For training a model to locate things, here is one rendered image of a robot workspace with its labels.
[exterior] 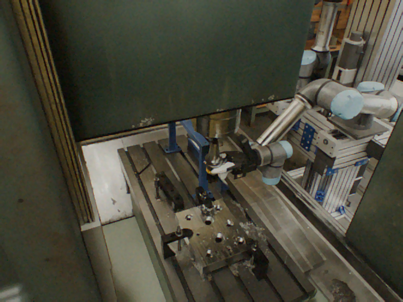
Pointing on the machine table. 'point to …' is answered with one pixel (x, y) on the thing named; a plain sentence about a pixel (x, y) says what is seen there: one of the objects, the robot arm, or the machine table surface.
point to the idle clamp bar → (170, 190)
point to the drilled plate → (227, 258)
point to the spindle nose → (217, 124)
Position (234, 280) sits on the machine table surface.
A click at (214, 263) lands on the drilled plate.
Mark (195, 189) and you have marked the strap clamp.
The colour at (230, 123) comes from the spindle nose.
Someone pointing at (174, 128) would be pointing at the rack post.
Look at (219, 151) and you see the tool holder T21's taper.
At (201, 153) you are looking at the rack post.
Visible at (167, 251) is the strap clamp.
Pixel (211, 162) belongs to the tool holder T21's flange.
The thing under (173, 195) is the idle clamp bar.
